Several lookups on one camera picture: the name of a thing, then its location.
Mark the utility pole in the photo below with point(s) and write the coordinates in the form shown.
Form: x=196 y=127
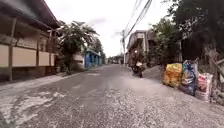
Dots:
x=124 y=50

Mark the blue building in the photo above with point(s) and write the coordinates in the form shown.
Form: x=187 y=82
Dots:
x=91 y=59

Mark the motorcycle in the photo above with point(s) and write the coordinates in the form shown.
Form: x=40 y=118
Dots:
x=137 y=69

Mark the grey two-storey building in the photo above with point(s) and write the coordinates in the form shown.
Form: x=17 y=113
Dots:
x=138 y=43

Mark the grey asphalt road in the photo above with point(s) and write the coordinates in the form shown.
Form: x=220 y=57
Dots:
x=110 y=100

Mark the palm tree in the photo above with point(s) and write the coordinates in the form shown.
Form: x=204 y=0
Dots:
x=74 y=40

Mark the yellow sack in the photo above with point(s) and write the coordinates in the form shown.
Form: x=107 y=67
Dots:
x=172 y=75

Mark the blue sack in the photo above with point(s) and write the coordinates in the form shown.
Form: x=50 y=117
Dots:
x=189 y=77

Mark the large dark trees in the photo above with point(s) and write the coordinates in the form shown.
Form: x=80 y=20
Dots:
x=190 y=26

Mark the white and red sack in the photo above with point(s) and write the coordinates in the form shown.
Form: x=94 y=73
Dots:
x=203 y=86

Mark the building with beige wall panels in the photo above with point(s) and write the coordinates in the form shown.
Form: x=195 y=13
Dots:
x=23 y=50

